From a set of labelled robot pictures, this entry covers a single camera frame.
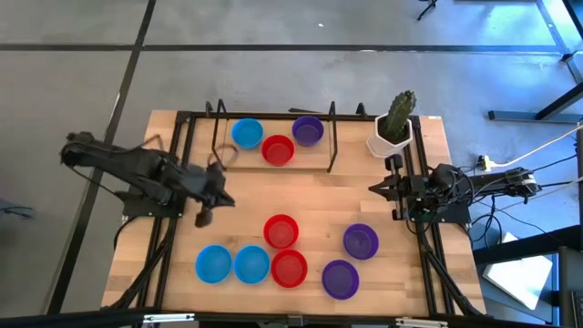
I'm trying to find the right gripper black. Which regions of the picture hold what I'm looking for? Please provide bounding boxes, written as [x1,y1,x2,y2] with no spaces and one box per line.
[368,153,427,221]

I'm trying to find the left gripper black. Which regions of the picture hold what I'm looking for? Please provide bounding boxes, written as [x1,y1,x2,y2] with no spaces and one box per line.
[186,162,237,228]

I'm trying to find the purple plastic mini bowl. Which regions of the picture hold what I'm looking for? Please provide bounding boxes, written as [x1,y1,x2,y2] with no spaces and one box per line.
[321,259,361,302]
[291,115,326,149]
[342,222,381,261]

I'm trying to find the blue plastic mini bowl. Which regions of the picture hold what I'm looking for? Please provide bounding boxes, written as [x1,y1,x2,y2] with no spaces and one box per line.
[194,244,234,285]
[232,244,271,285]
[230,117,265,150]

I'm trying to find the red plastic mini bowl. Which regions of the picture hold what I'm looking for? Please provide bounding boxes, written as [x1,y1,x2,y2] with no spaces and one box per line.
[270,248,310,290]
[262,213,301,251]
[261,133,296,168]

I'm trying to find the green cactus plant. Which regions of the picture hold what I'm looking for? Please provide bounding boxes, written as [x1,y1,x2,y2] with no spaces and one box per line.
[380,89,418,145]

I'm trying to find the wooden shelf black metal frames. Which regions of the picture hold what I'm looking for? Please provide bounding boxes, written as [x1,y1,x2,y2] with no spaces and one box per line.
[210,99,341,175]

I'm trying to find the grey desk foot bar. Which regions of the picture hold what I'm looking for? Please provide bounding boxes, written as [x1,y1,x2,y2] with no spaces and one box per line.
[487,108,583,125]

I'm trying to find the white cardboard sheet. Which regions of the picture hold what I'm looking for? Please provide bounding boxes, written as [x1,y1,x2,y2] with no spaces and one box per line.
[482,231,555,311]

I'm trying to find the black desk leg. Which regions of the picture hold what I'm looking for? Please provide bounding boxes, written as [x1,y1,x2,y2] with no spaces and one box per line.
[535,81,583,122]

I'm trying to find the grey metal furniture foot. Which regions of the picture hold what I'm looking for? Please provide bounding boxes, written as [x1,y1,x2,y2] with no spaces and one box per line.
[0,198,36,220]

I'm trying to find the black desk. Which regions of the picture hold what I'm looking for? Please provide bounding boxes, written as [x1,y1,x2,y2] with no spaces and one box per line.
[473,225,583,328]

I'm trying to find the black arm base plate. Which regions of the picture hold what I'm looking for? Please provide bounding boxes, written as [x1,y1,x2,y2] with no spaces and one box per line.
[121,190,186,219]
[406,187,473,225]

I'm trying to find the black aluminium table frame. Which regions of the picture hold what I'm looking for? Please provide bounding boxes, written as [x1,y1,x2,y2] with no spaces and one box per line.
[0,108,564,328]

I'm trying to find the silver metal bracket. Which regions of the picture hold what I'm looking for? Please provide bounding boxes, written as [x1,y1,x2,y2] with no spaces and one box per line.
[143,312,196,324]
[394,317,450,328]

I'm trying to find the white cable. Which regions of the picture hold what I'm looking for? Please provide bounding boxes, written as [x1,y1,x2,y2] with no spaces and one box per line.
[491,123,583,169]

